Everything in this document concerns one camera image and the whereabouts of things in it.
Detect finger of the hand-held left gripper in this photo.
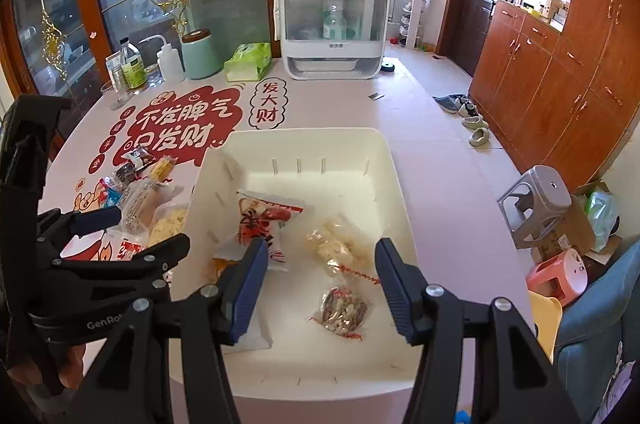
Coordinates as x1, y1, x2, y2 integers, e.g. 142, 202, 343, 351
36, 205, 124, 255
50, 233, 192, 305

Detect blue fabric chair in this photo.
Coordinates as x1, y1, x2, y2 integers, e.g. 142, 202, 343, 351
552, 234, 640, 424

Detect cardboard box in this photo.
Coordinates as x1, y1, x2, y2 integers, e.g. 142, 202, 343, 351
530, 196, 624, 265

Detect wooden wall cabinet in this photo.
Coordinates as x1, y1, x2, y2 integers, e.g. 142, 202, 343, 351
467, 0, 640, 195

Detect clear bottle green label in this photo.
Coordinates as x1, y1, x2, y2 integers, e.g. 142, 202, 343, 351
119, 38, 149, 95

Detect pink plastic stool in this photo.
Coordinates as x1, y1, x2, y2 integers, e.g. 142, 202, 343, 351
525, 248, 589, 309

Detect dark brown snack packet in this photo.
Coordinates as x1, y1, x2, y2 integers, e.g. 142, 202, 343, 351
112, 165, 136, 189

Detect clear white bread packet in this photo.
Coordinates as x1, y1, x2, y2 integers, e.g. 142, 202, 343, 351
117, 179, 171, 235

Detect yellow plastic stool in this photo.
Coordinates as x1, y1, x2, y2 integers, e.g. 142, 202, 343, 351
529, 291, 564, 363

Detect yellow small snack packet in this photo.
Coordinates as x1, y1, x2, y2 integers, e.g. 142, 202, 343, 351
150, 156, 179, 183

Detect blue white snack packet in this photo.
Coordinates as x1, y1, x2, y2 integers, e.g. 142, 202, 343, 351
95, 178, 123, 209

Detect person's left hand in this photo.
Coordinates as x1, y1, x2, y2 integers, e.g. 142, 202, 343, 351
50, 341, 99, 392

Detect clear glass cup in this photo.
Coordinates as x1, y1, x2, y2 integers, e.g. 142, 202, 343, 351
100, 80, 130, 111

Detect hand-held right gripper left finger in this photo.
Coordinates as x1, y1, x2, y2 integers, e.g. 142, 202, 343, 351
62, 237, 271, 424

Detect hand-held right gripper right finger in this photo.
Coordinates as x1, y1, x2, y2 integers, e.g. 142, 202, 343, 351
374, 237, 582, 424

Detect pale rice cracker packet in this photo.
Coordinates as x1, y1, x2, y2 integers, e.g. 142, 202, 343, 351
147, 204, 193, 249

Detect white shoe rack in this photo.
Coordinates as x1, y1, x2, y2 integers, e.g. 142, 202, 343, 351
400, 0, 434, 50

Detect mint green canister brown lid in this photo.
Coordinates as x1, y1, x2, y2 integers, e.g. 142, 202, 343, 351
181, 28, 224, 80

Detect grey plastic stool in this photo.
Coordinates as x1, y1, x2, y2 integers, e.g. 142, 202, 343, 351
496, 165, 574, 250

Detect white dish cabinet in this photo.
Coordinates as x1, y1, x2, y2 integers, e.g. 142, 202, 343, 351
272, 0, 408, 82

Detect white plastic bin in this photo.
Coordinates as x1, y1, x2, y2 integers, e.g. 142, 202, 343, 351
167, 128, 421, 397

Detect clear cracker packet red print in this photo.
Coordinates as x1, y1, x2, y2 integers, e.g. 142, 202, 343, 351
306, 214, 382, 291

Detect grey blue slipper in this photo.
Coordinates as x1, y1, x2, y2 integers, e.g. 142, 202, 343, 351
432, 94, 468, 115

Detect white orange snack bar packet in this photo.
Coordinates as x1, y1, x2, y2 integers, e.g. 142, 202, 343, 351
212, 234, 274, 351

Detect dark red small snack packet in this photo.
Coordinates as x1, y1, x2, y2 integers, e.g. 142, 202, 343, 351
122, 146, 153, 169

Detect round nut cake packet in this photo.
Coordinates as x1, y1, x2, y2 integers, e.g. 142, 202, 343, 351
309, 285, 372, 342

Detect white wash bottle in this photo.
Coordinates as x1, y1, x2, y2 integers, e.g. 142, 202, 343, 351
140, 34, 185, 85

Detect red white snack packet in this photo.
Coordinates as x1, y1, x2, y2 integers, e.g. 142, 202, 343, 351
236, 190, 305, 273

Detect green plastic bag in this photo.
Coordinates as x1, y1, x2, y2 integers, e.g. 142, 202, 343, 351
582, 189, 621, 239

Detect green tissue pack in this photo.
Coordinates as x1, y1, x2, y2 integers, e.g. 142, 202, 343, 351
224, 42, 273, 82

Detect white packet red stripe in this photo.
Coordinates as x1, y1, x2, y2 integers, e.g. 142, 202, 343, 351
106, 229, 151, 263

